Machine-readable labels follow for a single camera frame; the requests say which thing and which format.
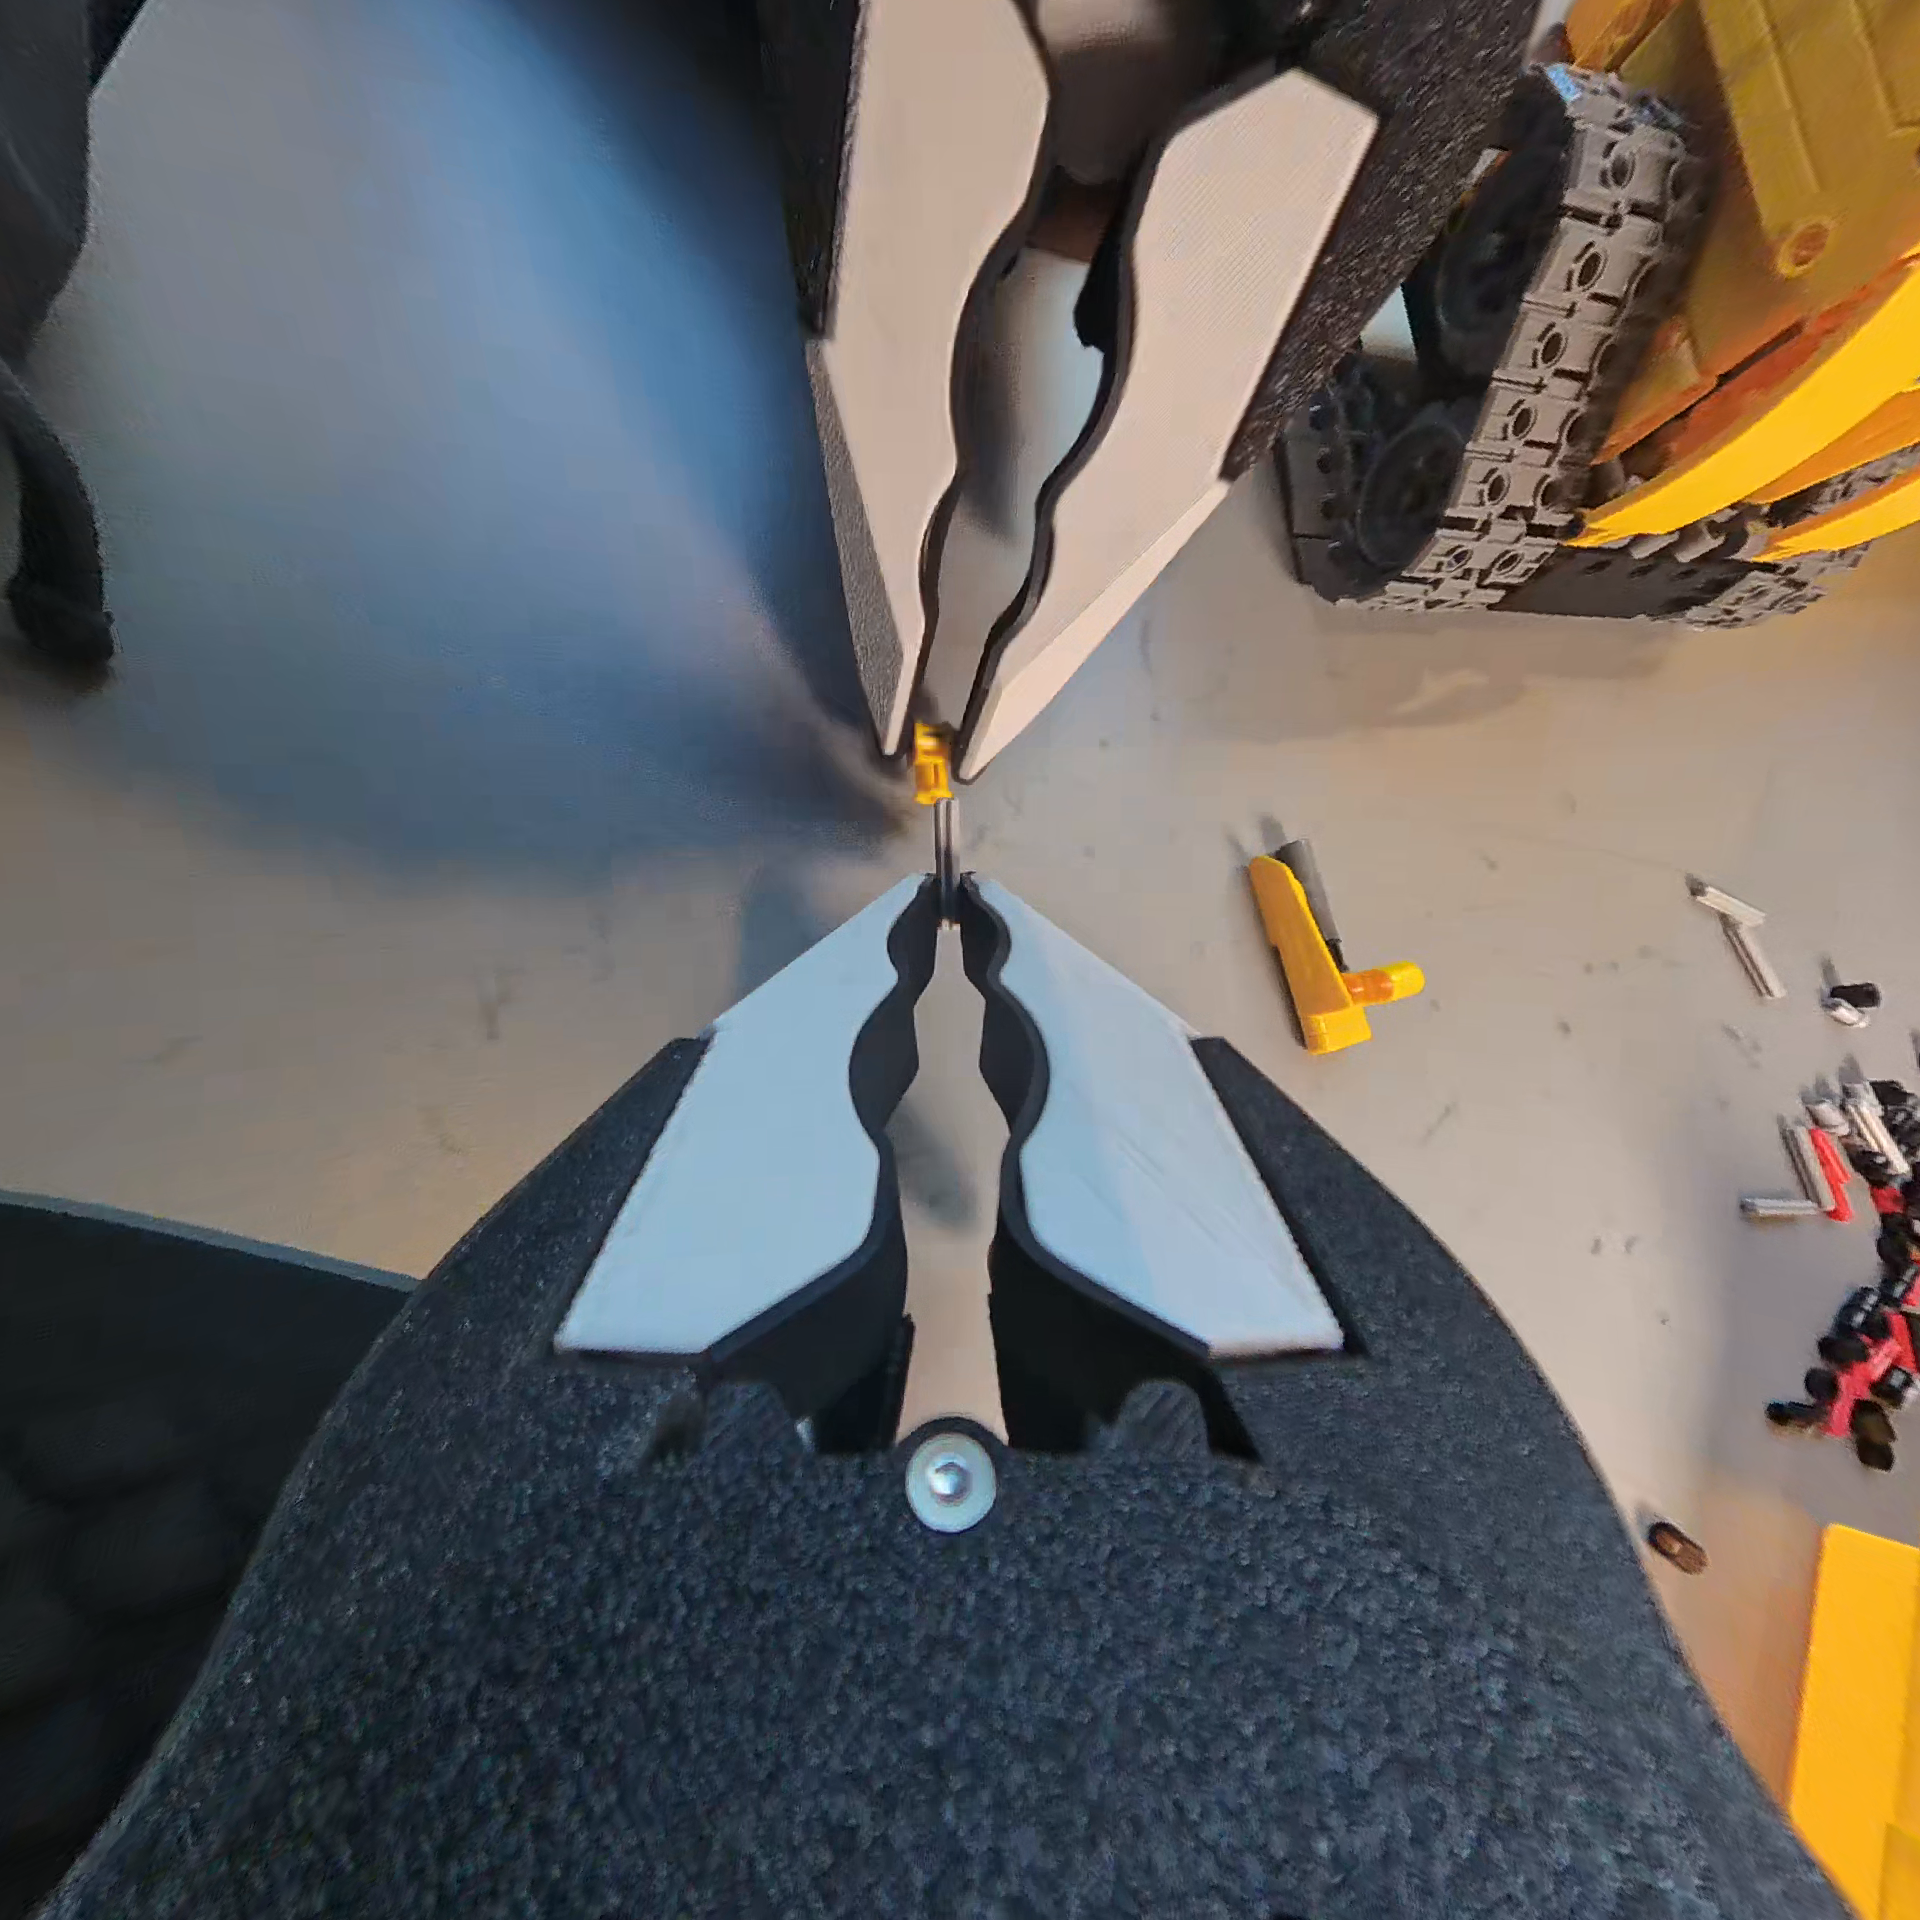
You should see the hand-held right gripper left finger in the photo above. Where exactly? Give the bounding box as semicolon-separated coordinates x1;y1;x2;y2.
554;877;932;1374

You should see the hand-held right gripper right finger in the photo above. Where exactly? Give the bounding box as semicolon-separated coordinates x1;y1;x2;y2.
965;877;1346;1368

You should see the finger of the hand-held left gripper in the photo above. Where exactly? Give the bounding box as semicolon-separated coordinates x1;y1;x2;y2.
806;0;1055;755
955;68;1386;788

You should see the yellow brick piece grey axle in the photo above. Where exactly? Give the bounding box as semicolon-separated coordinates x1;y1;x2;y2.
1247;846;1431;1058

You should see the yellow tracked brick vehicle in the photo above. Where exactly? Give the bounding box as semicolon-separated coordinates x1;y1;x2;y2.
1282;0;1920;631

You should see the yellow plastic bin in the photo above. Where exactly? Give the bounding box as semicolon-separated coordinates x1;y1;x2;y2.
1786;1520;1920;1920

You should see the grey desk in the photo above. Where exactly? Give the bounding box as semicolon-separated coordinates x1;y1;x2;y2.
0;0;1920;1920

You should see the pile of small brick parts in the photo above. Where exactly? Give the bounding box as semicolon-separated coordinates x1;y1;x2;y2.
1734;965;1920;1475

